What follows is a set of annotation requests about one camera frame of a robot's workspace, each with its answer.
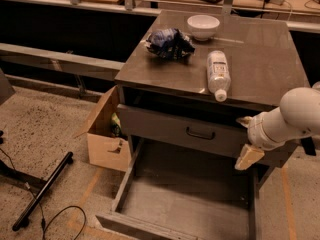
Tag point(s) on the black metal stand bar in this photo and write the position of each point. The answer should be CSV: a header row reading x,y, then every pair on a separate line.
x,y
23,219

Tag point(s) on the grey top drawer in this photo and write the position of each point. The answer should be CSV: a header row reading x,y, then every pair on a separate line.
x,y
182,131

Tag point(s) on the white ceramic bowl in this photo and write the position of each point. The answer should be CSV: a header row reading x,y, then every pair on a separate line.
x,y
203,27

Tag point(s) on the green item in box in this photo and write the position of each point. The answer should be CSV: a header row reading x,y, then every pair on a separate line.
x,y
115,125

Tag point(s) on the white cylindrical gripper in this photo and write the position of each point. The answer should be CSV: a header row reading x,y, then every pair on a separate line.
x,y
256,133

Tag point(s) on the grey drawer cabinet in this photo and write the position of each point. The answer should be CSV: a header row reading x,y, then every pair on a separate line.
x,y
195,101

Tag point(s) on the open cardboard box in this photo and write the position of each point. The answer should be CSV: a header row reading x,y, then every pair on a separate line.
x,y
104,148

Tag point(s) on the clear plastic water bottle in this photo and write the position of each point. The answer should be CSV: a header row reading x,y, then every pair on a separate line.
x,y
218,76

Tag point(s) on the grey drawer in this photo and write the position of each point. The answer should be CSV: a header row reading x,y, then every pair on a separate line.
x,y
182,131
175,193

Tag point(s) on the grey bottom drawer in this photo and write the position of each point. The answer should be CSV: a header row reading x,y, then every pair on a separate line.
x,y
175,193

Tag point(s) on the metal frame rail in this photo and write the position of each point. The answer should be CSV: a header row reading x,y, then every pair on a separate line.
x,y
62,62

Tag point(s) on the crumpled blue chip bag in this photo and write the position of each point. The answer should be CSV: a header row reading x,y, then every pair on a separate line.
x,y
169,44

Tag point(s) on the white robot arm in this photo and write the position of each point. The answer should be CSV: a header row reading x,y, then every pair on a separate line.
x,y
296,117

